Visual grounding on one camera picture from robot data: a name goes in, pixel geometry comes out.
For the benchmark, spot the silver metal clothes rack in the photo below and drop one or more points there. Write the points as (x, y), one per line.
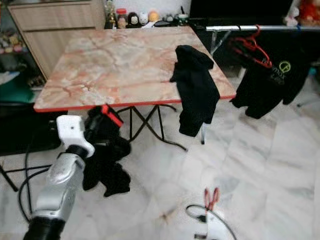
(280, 27)

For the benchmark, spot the red lid glass jar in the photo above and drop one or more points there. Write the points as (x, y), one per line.
(121, 19)

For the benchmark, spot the red laughing Buddha statue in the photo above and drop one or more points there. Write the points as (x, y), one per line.
(309, 14)

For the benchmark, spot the black flat television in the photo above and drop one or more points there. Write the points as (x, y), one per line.
(240, 7)

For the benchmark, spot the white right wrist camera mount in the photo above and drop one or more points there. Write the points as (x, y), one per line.
(219, 227)

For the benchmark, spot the white pink tissue box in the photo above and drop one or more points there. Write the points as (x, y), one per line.
(290, 17)

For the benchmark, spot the light wooden cabinet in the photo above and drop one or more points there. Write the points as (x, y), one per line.
(60, 40)

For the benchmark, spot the black shirt green logo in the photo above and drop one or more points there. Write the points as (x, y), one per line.
(265, 95)

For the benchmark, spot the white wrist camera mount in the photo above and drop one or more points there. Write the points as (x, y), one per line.
(72, 131)
(219, 227)

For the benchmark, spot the white round toy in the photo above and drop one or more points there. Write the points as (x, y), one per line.
(143, 18)

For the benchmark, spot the black hooded jacket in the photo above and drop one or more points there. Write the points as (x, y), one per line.
(195, 92)

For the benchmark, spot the cluttered ornament shelf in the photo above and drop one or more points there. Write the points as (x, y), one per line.
(12, 42)

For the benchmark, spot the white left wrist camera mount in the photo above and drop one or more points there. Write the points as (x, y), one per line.
(72, 131)

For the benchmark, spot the green fabric bundle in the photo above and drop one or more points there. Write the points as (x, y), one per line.
(12, 90)

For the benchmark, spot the black folding chair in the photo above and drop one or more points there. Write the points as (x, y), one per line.
(25, 130)

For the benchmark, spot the marble top folding table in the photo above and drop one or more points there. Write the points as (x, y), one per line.
(120, 65)

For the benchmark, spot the orange round toy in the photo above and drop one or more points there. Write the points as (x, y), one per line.
(153, 16)

